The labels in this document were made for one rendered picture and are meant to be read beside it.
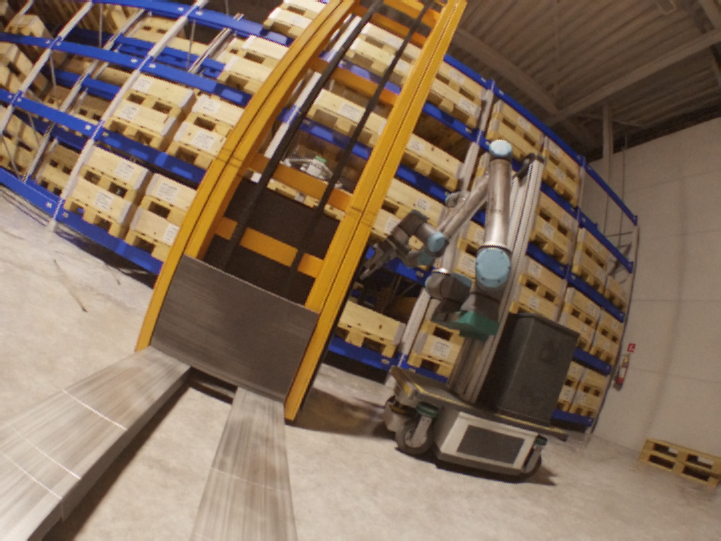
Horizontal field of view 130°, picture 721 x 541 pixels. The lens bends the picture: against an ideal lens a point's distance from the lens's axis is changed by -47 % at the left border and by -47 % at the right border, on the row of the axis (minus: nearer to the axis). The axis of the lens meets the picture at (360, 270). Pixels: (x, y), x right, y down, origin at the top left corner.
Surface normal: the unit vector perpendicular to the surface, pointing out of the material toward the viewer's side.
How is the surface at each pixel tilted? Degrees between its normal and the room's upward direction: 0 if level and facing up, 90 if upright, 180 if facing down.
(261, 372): 90
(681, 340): 90
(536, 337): 90
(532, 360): 90
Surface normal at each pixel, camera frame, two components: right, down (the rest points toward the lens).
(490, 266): -0.36, -0.19
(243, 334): 0.25, -0.04
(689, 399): -0.89, -0.40
